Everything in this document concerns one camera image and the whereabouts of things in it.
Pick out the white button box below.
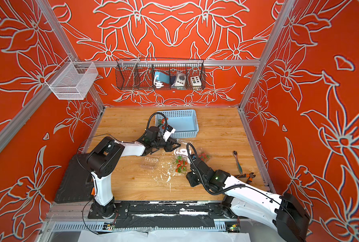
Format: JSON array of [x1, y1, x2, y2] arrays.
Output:
[[189, 76, 202, 90]]

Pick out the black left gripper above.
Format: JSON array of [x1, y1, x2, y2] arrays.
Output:
[[151, 138, 181, 154]]

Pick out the orange handled pliers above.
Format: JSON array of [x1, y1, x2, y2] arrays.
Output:
[[235, 172, 256, 184]]

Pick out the clear plastic clamshell container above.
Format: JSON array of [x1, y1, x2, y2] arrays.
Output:
[[197, 148, 212, 162]]

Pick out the clear acrylic wall box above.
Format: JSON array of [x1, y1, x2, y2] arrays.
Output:
[[45, 62, 98, 100]]

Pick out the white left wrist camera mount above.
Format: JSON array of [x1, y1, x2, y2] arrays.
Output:
[[162, 125, 176, 142]]

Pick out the metal spoon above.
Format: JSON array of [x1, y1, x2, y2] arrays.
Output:
[[233, 150, 243, 174]]

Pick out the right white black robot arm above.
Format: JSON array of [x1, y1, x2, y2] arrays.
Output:
[[186, 143, 310, 242]]

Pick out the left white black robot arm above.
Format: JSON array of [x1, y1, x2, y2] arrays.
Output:
[[85, 112, 180, 219]]

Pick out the light blue perforated plastic basket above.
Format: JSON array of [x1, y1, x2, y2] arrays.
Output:
[[158, 110, 199, 139]]

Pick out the black wire wall basket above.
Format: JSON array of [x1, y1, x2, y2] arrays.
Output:
[[115, 57, 206, 91]]

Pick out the blue white device in basket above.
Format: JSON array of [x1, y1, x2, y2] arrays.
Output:
[[153, 71, 170, 89]]

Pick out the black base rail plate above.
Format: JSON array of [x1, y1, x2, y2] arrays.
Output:
[[88, 201, 245, 232]]

